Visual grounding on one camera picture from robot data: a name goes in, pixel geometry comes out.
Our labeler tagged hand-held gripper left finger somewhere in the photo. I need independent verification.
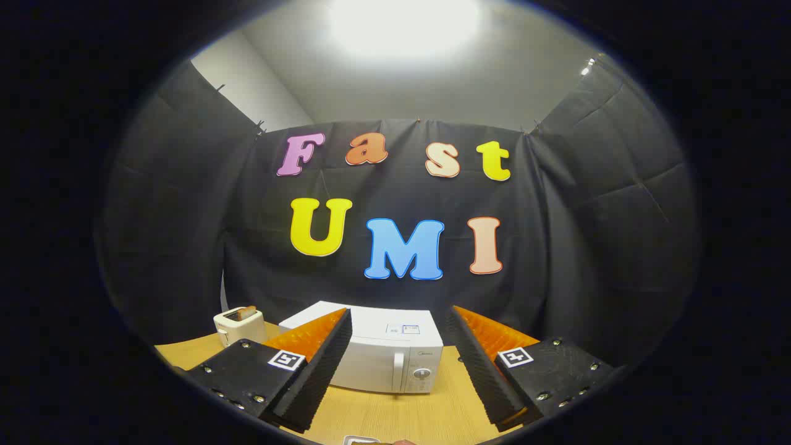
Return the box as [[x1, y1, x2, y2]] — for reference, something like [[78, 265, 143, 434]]
[[185, 307, 353, 434]]

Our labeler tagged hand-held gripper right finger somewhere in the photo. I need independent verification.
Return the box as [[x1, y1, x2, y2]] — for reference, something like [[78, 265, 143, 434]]
[[446, 305, 616, 433]]

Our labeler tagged white microwave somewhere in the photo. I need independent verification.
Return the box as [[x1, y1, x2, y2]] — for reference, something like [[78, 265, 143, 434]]
[[279, 301, 444, 394]]

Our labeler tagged white toaster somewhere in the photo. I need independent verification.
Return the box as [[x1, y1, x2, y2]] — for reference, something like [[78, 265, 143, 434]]
[[213, 306, 267, 347]]

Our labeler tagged black backdrop cloth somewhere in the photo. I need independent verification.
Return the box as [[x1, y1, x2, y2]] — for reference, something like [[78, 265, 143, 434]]
[[93, 56, 702, 371]]

